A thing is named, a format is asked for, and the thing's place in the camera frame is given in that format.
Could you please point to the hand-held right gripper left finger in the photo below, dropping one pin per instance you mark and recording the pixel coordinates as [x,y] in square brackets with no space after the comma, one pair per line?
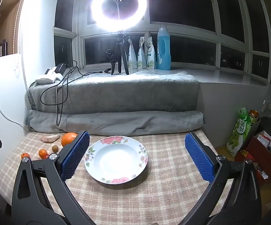
[75,155]

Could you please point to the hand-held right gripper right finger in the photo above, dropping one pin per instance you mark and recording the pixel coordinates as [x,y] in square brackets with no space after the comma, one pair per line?
[199,159]

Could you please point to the large orange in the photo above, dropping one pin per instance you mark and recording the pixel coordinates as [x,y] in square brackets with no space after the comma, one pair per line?
[68,139]

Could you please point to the small brown round fruit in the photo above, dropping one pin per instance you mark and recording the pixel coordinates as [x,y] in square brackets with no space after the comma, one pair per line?
[55,148]

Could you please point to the small cherry tomato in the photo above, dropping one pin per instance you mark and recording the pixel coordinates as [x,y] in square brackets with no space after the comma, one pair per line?
[47,156]

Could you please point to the small mandarin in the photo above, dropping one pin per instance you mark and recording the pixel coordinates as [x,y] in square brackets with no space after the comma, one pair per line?
[25,155]
[42,153]

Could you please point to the floral white plate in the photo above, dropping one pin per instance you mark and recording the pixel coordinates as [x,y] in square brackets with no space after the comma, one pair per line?
[115,159]

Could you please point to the green carton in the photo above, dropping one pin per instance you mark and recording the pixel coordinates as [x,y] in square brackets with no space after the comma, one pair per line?
[237,133]

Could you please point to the red cardboard box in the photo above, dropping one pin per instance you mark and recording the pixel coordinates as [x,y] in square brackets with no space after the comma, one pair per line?
[257,150]

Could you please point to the rolled grey blanket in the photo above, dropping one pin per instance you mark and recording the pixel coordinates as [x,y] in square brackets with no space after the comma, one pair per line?
[126,123]

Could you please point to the checked beige tablecloth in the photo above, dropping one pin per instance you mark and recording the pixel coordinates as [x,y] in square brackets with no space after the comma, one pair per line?
[137,199]

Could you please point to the folded grey blanket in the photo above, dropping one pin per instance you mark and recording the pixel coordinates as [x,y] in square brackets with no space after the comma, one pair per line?
[126,93]

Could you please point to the white power strip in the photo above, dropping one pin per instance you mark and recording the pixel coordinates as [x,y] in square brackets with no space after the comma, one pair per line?
[47,78]

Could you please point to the black power adapter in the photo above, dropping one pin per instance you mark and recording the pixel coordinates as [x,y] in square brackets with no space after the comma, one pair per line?
[61,68]

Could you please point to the black items on shelf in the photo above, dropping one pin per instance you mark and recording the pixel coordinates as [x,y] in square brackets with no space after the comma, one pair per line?
[3,48]

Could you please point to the white fleece cloth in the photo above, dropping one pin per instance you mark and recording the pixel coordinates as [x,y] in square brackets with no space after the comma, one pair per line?
[163,74]

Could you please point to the wooden shelf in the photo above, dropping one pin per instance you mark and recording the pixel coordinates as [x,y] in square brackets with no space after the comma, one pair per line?
[9,28]

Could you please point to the black tripod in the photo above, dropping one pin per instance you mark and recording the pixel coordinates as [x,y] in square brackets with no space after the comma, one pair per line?
[120,51]

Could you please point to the blue detergent bottle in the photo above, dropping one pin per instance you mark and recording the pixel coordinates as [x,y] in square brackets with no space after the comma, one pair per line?
[164,51]

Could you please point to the white window frame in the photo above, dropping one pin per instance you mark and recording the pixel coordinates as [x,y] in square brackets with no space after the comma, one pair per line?
[218,56]

